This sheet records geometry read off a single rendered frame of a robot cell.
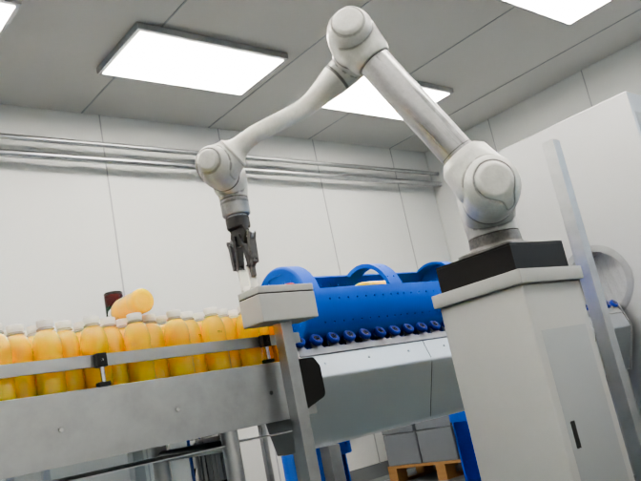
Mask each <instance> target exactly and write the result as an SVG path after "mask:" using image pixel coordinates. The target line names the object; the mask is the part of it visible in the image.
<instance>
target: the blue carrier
mask: <svg viewBox="0 0 641 481"><path fill-rule="evenodd" d="M449 263H451V262H448V261H433V262H429V263H426V264H425V265H423V266H422V267H421V268H420V269H419V270H418V271H417V272H401V273H396V272H395V271H394V270H392V269H391V268H390V267H388V266H386V265H384V264H380V263H368V264H360V265H358V266H356V267H354V268H353V269H352V270H351V271H350V272H349V273H348V274H347V275H337V276H316V277H313V275H312V274H311V273H310V272H309V271H307V270H306V269H304V268H302V267H299V266H282V267H277V268H275V269H273V270H272V271H270V272H269V273H268V274H267V276H266V277H265V278H264V280H263V282H262V284H261V286H263V285H280V284H286V283H290V282H293V283H294V284H298V283H312V284H313V291H314V294H315V299H316V304H317V309H318V313H319V317H316V318H314V319H311V320H308V321H305V322H302V323H299V324H292V327H293V332H298V333H299V334H300V337H302V338H303V339H304V341H305V346H304V347H305V348H312V347H311V345H310V343H311V342H310V341H309V338H310V336H311V335H312V334H318V335H320V336H321V337H322V339H323V342H322V344H321V345H322V346H328V343H327V341H328V340H327V339H326V335H327V334H328V333H329V332H334V333H336V334H338V335H339V337H340V340H339V344H340V345H341V344H345V342H344V340H343V339H344V338H343V336H342V334H343V332H344V331H345V330H350V331H352V332H354V333H355V335H356V339H355V340H354V341H355V342H360V341H361V340H360V335H359V331H360V329H361V328H365V329H367V330H369V331H370V333H371V337H370V340H376V338H375V336H374V335H375V333H374V328H375V327H377V326H379V327H381V328H383V329H384V330H385V332H386V334H385V336H384V337H385V338H390V336H389V331H388V327H390V326H391V325H395V326H397V327H398V328H399V329H400V331H401V333H400V334H399V335H400V336H404V334H403V325H404V324H411V325H412V326H413V327H414V332H413V334H418V332H417V330H416V329H417V328H416V323H417V322H421V323H424V324H426V326H427V331H426V332H427V333H429V332H431V331H430V329H429V325H428V324H429V322H430V321H436V322H437V323H439V325H440V329H439V330H440V331H444V330H443V329H442V324H441V322H442V320H443V316H442V312H441V309H434V306H433V302H432V299H431V297H433V296H436V295H439V294H442V291H441V287H440V284H439V280H438V276H437V272H436V268H437V267H440V266H443V265H446V264H449ZM370 269H373V270H375V271H376V272H378V273H379V274H364V273H365V272H366V271H368V270H370ZM373 281H385V282H386V284H371V285H356V284H357V283H359V282H373Z"/></svg>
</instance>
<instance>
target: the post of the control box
mask: <svg viewBox="0 0 641 481"><path fill-rule="evenodd" d="M273 328H274V334H275V339H276V344H277V350H278V355H279V364H280V369H281V375H282V380H283V384H284V390H285V395H286V401H287V406H288V410H289V416H290V421H291V427H292V431H293V436H294V442H295V447H296V453H297V457H298V462H299V468H300V478H301V481H321V472H320V467H319V462H318V457H317V453H316V447H315V442H314V437H313V432H312V427H311V422H310V417H309V412H308V407H307V402H306V397H305V392H304V387H303V381H302V377H301V372H300V362H299V357H298V352H297V348H296V343H295V337H294V332H293V327H292V323H291V322H280V323H277V324H273Z"/></svg>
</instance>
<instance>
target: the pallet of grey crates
mask: <svg viewBox="0 0 641 481"><path fill-rule="evenodd" d="M382 434H383V435H384V437H383V440H384V445H385V450H386V455H387V459H388V464H389V467H388V472H389V477H390V481H408V480H411V479H414V478H417V477H420V476H424V475H427V474H430V473H432V472H435V471H436V472H437V474H438V479H439V480H448V479H451V478H454V477H457V476H460V475H463V474H464V471H463V470H460V471H456V468H455V465H458V464H459V463H462V462H461V458H460V454H459V450H458V446H457V442H456V437H455V433H454V429H453V426H452V423H450V420H449V416H448V415H446V416H443V417H439V418H435V419H431V420H427V421H423V422H420V423H416V424H412V425H408V426H404V427H401V428H397V429H391V430H387V431H383V432H382ZM433 465H435V466H436V467H435V468H433ZM413 467H416V471H417V473H414V474H411V475H407V471H406V469H407V468H413Z"/></svg>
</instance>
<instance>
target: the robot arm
mask: <svg viewBox="0 0 641 481"><path fill-rule="evenodd" d="M327 41H328V45H329V49H330V51H331V53H332V54H333V55H332V59H331V61H330V62H329V63H328V64H327V66H326V67H325V68H324V69H323V71H322V72H321V74H320V75H319V77H318V78H317V80H316V81H315V82H314V84H313V85H312V87H311V88H310V89H309V90H308V92H307V93H306V94H305V95H304V96H303V97H302V98H301V99H299V100H298V101H296V102H295V103H293V104H292V105H290V106H288V107H286V108H284V109H282V110H280V111H278V112H277V113H275V114H273V115H270V116H268V117H266V118H264V119H263V120H261V121H259V122H257V123H255V124H254V125H252V126H250V127H248V128H247V129H245V130H244V131H243V132H241V133H240V134H238V135H237V136H235V137H234V138H232V139H230V140H221V141H220V142H218V143H216V144H214V145H209V146H206V147H204V148H203V149H201V150H200V151H199V152H198V154H197V156H196V171H197V173H198V175H199V176H200V178H201V179H202V180H203V181H204V182H205V183H206V184H207V185H208V186H210V187H212V188H213V189H214V191H215V193H216V195H217V196H218V199H219V202H220V208H221V214H222V217H223V218H224V219H225V220H226V227H227V231H229V232H230V233H231V240H230V242H226V245H227V248H228V250H229V254H230V259H231V264H232V267H233V271H236V272H238V278H239V282H240V288H241V293H243V292H244V287H246V286H249V285H250V289H252V288H254V287H256V286H258V278H257V271H256V264H257V262H259V259H258V248H257V241H256V231H250V230H249V228H250V227H251V223H250V219H249V215H250V214H251V211H250V206H249V199H248V183H247V177H246V173H245V169H244V166H245V165H246V164H245V159H246V156H247V154H248V153H249V151H250V150H251V149H252V148H253V147H254V146H255V145H257V144H258V143H259V142H261V141H262V140H264V139H265V138H267V137H269V136H272V135H274V134H276V133H279V132H281V131H283V130H285V129H287V128H289V127H291V126H293V125H295V124H298V123H300V122H301V121H303V120H304V119H306V118H307V117H309V116H310V115H312V114H314V113H315V112H316V111H318V110H319V109H320V108H322V107H323V106H324V105H326V104H327V103H329V102H330V101H331V100H333V99H334V98H336V97H337V96H339V95H340V94H342V93H344V92H345V91H347V90H348V89H349V88H350V87H351V86H353V85H354V84H355V83H357V82H358V81H359V80H360V79H361V78H362V77H363V76H364V77H365V78H366V79H367V80H368V82H369V83H370V84H371V85H372V86H373V87H374V88H375V89H376V90H377V91H378V93H379V94H380V95H381V96H382V97H383V98H384V99H385V100H386V102H387V103H388V104H389V105H390V106H391V107H392V108H393V109H394V110H395V112H396V113H397V114H398V115H399V116H400V117H401V118H402V119H403V121H404V122H405V123H406V124H407V125H408V126H409V127H410V128H411V129H412V131H413V132H414V133H415V134H416V135H417V136H418V137H419V138H420V139H421V141H422V142H423V143H424V144H425V145H426V146H427V147H428V148H429V150H430V151H431V152H432V153H433V154H434V155H435V156H436V157H437V158H438V159H439V161H440V162H441V163H442V164H443V165H444V180H445V182H446V183H447V184H448V185H449V187H450V188H451V189H452V191H453V192H454V194H455V195H456V199H457V203H458V208H459V212H460V216H461V220H462V224H463V227H464V229H465V233H466V236H467V239H468V243H469V250H470V252H469V253H467V254H465V255H463V256H461V257H460V258H458V260H461V259H464V258H467V257H470V256H473V255H475V254H478V253H481V252H484V251H486V250H489V249H492V248H495V247H497V246H500V245H503V244H506V243H509V242H525V241H530V240H523V239H522V236H521V233H520V230H519V227H518V222H517V217H516V205H517V203H518V201H519V198H520V196H521V190H522V182H521V178H520V175H519V172H518V170H517V169H516V167H515V166H514V165H513V163H512V162H511V161H509V160H508V159H507V158H505V157H502V156H501V155H499V154H498V153H497V152H496V151H494V150H493V149H492V148H491V147H489V146H488V145H487V144H486V143H485V142H482V141H471V140H470V139H469V138H468V137H467V136H466V135H465V134H464V133H463V132H462V131H461V129H460V128H459V127H458V126H457V125H456V124H455V123H454V122H453V121H452V120H451V119H450V118H449V116H448V115H447V114H446V113H445V112H444V111H443V110H442V109H441V108H440V107H439V106H438V104H437V103H436V102H435V101H434V100H433V99H432V98H431V97H430V96H429V95H428V94H427V92H426V91H425V90H424V89H423V88H422V87H421V86H420V85H419V84H418V83H417V82H416V80H415V79H414V78H413V77H412V76H411V75H410V74H409V73H408V72H407V71H406V70H405V69H404V67H403V66H402V65H401V64H400V63H399V62H398V61H397V60H396V59H395V58H394V57H393V55H392V54H391V53H390V52H389V49H388V44H387V42H386V41H385V39H384V38H383V36H382V34H381V33H380V31H379V30H378V28H377V27H376V25H375V24H374V22H373V21H372V20H371V18H370V16H369V15H368V14H367V13H366V12H365V11H364V10H361V9H359V8H357V7H352V6H348V7H344V8H342V9H341V10H338V11H337V12H336V13H335V14H334V15H333V16H332V17H331V19H330V21H329V23H328V26H327ZM243 253H244V254H243ZM244 256H245V260H246V262H247V264H246V266H247V267H246V270H245V267H244Z"/></svg>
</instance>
